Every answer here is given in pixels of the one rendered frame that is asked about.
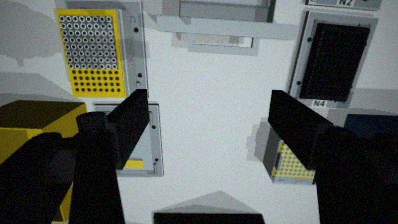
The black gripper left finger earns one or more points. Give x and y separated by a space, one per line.
91 157

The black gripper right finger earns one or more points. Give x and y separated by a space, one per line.
349 189

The dark blue open bin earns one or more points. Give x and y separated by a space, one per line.
365 126

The yellow open-top box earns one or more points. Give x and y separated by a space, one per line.
21 116

